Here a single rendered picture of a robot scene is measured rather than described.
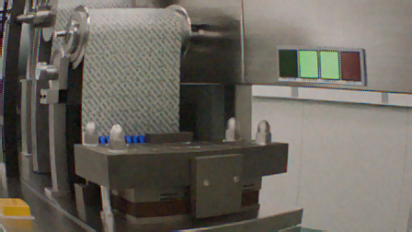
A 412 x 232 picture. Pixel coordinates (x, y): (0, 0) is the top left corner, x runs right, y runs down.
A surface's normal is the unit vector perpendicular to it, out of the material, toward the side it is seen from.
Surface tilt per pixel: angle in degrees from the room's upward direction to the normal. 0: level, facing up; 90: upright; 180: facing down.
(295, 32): 90
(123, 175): 90
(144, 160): 90
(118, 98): 90
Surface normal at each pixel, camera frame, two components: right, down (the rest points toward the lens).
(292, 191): -0.80, 0.02
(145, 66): 0.59, 0.05
